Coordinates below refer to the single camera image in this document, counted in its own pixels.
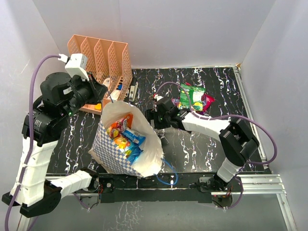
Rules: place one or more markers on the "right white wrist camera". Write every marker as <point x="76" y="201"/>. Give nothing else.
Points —
<point x="157" y="97"/>

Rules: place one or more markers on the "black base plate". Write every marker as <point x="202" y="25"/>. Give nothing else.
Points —
<point x="111" y="188"/>

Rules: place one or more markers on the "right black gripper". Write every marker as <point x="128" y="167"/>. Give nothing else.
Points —
<point x="152" y="114"/>

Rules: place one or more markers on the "grey stapler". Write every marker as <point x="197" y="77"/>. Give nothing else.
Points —
<point x="133" y="90"/>

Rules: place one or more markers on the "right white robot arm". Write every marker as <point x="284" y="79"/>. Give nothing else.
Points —
<point x="237" y="139"/>

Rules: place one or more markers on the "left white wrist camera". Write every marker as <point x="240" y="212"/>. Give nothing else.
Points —
<point x="75" y="65"/>

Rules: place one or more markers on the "orange plastic file organizer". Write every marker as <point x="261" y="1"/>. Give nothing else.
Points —
<point x="106" y="58"/>

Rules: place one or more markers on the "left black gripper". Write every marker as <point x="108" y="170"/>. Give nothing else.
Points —
<point x="98" y="90"/>

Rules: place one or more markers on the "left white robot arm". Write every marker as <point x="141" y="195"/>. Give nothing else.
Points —
<point x="32" y="191"/>

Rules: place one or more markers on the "small blue white packet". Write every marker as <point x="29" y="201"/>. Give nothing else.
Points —
<point x="134" y="136"/>

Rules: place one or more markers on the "orange candy bag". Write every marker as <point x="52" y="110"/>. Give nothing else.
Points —
<point x="120" y="125"/>

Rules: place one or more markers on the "rainbow candy bag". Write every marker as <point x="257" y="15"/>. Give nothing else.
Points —
<point x="189" y="90"/>

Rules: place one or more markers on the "white bottle in organizer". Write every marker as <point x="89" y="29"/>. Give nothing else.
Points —
<point x="107" y="82"/>

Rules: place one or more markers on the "blue snack packet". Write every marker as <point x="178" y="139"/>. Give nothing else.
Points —
<point x="132" y="152"/>

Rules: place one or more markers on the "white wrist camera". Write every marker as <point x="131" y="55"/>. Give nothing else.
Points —
<point x="157" y="97"/>
<point x="75" y="65"/>

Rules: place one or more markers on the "pink chips bag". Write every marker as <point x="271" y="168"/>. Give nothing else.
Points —
<point x="200" y="102"/>

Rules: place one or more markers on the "aluminium frame rail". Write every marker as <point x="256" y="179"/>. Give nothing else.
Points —
<point x="252" y="184"/>

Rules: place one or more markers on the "blue checkered paper bag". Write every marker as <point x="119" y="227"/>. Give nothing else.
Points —
<point x="110" y="152"/>

